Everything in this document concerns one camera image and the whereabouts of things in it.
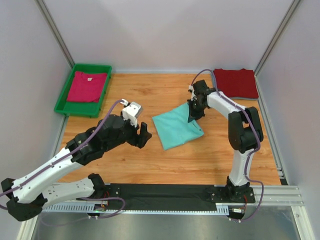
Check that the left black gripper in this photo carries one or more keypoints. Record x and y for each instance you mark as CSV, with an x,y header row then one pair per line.
x,y
140,140

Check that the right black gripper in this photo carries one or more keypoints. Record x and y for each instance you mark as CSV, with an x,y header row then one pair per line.
x,y
194,116

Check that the teal t shirt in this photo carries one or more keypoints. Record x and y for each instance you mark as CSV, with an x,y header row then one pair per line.
x,y
173,128

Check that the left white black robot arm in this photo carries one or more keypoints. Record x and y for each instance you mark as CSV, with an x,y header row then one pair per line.
x,y
30,194

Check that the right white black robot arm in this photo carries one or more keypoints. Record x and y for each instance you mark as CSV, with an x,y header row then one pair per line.
x,y
245,133

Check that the dark red folded t shirt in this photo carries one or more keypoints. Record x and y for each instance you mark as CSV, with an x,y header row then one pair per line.
x,y
235,83

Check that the green plastic tray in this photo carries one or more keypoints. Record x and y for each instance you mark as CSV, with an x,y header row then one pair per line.
x,y
90,110

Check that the pink folded t shirt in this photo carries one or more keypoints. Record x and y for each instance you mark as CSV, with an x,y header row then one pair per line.
x,y
86,87

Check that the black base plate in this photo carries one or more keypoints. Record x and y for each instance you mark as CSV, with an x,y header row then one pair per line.
x,y
180,197

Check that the slotted grey cable duct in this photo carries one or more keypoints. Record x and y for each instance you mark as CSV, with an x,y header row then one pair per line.
x,y
93,208

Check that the aluminium frame rail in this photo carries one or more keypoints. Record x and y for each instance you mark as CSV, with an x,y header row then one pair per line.
x,y
275,193

